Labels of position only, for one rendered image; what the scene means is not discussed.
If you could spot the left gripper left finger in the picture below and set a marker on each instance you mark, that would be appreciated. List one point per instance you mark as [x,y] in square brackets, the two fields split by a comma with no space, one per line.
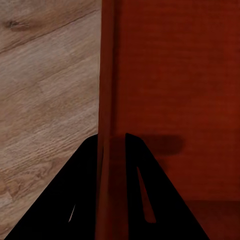
[66,209]

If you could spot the storage box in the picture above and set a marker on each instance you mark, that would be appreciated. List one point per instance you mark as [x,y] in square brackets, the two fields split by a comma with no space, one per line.
[170,75]

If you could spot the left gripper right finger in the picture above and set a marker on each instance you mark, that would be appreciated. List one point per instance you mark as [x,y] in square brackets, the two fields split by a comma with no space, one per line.
[174,220]

